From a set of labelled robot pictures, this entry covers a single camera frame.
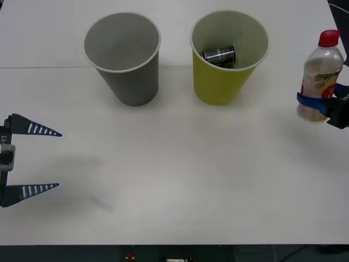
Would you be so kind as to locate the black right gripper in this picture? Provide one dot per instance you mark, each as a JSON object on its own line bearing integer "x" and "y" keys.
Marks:
{"x": 339, "y": 112}

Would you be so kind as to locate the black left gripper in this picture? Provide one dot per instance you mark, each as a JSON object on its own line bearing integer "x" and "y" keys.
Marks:
{"x": 5, "y": 136}

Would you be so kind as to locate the clear bottle with red cap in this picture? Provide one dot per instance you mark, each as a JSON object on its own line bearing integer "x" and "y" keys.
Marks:
{"x": 323, "y": 68}

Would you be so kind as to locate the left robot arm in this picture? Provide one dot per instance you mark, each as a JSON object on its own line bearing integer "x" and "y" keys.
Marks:
{"x": 6, "y": 158}

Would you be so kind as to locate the yellow-green plastic waste bin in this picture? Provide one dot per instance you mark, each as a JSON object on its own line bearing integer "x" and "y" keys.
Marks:
{"x": 218, "y": 84}

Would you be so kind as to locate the black drink can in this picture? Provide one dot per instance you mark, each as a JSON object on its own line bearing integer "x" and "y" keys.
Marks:
{"x": 219, "y": 54}

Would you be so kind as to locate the grey plastic waste bin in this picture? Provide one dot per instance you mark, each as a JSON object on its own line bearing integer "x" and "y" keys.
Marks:
{"x": 133, "y": 84}

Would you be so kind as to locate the red round button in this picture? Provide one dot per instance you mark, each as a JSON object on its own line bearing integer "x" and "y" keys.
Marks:
{"x": 130, "y": 256}

